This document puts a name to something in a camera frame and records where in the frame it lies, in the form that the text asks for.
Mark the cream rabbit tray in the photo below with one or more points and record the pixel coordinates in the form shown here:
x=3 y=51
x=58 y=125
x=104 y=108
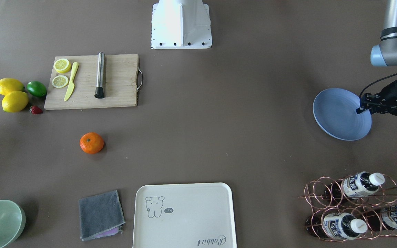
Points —
x=198 y=215

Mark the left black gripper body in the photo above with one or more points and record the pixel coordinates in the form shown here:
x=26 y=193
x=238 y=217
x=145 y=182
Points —
x=390 y=92

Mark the tea bottle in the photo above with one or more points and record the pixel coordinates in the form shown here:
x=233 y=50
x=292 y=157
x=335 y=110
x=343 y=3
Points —
x=356 y=186
x=336 y=226
x=381 y=219

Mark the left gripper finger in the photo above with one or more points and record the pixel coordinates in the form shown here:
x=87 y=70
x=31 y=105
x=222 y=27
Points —
x=363 y=109

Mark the orange mandarin fruit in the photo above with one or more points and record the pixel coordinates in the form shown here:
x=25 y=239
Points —
x=91 y=143

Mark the grey folded cloth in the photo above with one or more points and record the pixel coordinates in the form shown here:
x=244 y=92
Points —
x=100 y=216

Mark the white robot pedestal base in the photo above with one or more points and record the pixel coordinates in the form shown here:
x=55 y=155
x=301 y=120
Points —
x=181 y=24

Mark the lower lemon half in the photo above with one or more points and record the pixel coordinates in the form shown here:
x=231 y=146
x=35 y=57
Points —
x=60 y=81

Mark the wooden cutting board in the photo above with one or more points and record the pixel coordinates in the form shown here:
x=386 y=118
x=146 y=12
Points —
x=120 y=84

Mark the lower whole lemon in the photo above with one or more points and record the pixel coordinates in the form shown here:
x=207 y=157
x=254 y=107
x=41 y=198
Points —
x=15 y=101

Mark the green lime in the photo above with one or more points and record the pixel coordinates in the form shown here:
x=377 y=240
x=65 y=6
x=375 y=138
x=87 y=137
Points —
x=36 y=88

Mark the steel muddler black tip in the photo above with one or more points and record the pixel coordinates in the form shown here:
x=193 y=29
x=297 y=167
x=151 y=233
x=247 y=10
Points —
x=100 y=83

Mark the mint green bowl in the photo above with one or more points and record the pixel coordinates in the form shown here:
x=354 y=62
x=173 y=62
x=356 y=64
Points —
x=12 y=222

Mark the yellow plastic knife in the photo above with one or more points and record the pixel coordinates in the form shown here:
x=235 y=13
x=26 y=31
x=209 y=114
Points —
x=71 y=84

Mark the upper lemon slice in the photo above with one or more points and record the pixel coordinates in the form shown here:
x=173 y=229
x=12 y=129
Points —
x=62 y=65

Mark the whole lemon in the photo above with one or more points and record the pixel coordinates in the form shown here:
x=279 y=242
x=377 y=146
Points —
x=15 y=101
x=9 y=84

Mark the red strawberry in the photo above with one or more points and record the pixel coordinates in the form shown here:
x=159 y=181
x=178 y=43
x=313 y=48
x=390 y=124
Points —
x=35 y=110

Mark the blue round plate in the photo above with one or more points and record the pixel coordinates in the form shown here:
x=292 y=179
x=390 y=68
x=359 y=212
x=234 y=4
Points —
x=334 y=110

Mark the copper wire bottle rack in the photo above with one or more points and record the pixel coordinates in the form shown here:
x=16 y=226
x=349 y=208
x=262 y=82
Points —
x=385 y=196

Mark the upper whole lemon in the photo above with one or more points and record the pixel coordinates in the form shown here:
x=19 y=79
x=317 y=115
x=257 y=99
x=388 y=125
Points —
x=9 y=84

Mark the tea bottle middle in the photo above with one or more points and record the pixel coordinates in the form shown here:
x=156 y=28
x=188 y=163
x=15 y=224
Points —
x=336 y=226

